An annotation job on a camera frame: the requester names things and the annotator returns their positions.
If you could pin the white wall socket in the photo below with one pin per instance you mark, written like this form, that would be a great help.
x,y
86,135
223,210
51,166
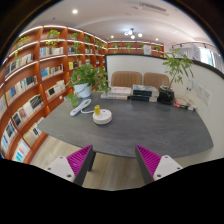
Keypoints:
x,y
207,97
200,91

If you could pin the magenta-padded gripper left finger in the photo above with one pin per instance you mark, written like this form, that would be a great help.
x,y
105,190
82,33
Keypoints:
x,y
60,166

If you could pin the yellow charger block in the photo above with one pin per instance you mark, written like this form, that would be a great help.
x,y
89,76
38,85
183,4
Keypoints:
x,y
97,110

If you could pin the black track light rail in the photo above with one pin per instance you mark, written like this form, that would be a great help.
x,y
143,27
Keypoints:
x,y
193,43

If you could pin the ceiling air vent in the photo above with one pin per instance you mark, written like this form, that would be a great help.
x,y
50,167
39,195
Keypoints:
x,y
153,7

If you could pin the orange wooden bookshelf unit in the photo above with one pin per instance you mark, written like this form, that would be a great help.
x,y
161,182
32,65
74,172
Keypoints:
x,y
30,83

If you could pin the thin dark blue-spined book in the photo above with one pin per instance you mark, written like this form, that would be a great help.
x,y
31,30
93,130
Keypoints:
x,y
141,98

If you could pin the tan upholstered chair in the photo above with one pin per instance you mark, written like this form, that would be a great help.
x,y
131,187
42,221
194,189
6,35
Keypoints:
x,y
156,80
126,79

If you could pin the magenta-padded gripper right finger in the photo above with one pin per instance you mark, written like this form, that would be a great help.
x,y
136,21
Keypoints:
x,y
166,166

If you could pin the white window curtain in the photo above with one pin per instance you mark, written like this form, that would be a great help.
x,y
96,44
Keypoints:
x,y
215,58

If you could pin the thin white book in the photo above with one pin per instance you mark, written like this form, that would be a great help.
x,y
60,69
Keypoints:
x,y
113,97

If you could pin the pothos plant in white pot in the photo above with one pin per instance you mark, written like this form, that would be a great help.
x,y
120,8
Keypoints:
x,y
82,90

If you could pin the clear acrylic sign stand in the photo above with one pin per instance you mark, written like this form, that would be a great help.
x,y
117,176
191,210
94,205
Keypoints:
x,y
190,88

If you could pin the stack of small colourful books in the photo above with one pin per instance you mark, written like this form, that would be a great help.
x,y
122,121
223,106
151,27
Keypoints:
x,y
185,105

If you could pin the multi-bulb ceiling lamp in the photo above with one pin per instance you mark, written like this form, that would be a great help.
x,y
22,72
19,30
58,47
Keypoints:
x,y
132,33

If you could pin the small tree in black pot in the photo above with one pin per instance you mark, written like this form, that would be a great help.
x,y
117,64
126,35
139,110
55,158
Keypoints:
x,y
165,95

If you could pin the recessed ceiling downlights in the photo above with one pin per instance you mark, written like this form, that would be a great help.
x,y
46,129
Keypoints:
x,y
74,11

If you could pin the round white power strip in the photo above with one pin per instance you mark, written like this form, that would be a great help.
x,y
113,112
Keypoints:
x,y
104,118

